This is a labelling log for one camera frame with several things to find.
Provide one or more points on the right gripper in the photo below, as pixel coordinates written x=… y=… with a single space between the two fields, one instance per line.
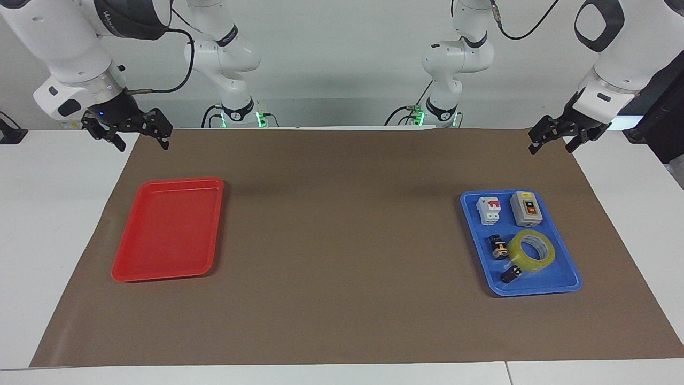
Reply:
x=114 y=109

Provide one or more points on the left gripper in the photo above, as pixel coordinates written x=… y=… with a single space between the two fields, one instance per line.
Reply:
x=579 y=113

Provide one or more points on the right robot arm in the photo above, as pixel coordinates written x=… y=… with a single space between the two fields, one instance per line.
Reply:
x=75 y=48

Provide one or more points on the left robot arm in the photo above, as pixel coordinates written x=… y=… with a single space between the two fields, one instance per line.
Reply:
x=622 y=53

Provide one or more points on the yellow clear tape roll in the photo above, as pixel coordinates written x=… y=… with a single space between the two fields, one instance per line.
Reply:
x=545 y=260

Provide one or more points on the black stand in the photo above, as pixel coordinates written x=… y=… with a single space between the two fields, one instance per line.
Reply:
x=662 y=107
x=10 y=132

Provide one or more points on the red plastic tray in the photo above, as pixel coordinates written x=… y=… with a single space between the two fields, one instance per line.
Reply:
x=168 y=230

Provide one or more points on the white and red circuit breaker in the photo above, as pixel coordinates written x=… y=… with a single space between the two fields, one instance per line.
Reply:
x=489 y=210

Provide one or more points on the black and orange push button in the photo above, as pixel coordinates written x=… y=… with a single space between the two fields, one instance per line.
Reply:
x=499 y=247

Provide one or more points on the blue plastic tray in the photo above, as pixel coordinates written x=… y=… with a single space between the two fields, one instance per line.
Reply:
x=483 y=256

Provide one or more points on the grey push-button switch box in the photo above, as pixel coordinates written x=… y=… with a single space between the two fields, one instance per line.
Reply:
x=527 y=209

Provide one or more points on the small black switch part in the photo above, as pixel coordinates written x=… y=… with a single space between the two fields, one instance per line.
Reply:
x=511 y=274

